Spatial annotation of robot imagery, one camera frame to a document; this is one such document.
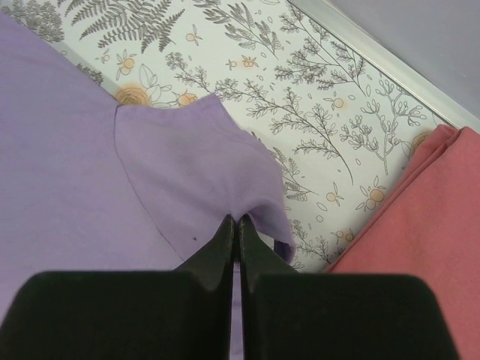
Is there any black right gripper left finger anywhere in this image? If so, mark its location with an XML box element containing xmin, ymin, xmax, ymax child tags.
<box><xmin>1</xmin><ymin>217</ymin><xmax>236</xmax><ymax>359</ymax></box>

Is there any aluminium frame rail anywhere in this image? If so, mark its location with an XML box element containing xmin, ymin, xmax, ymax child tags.
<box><xmin>290</xmin><ymin>1</ymin><xmax>479</xmax><ymax>131</ymax></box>

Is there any folded red t shirt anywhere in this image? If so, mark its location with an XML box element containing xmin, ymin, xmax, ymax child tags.
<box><xmin>327</xmin><ymin>125</ymin><xmax>479</xmax><ymax>359</ymax></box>

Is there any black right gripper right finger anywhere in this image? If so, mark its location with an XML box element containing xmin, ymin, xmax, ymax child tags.
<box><xmin>238</xmin><ymin>216</ymin><xmax>459</xmax><ymax>359</ymax></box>

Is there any purple t shirt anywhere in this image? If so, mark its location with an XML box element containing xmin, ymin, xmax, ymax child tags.
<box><xmin>1</xmin><ymin>15</ymin><xmax>294</xmax><ymax>359</ymax></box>

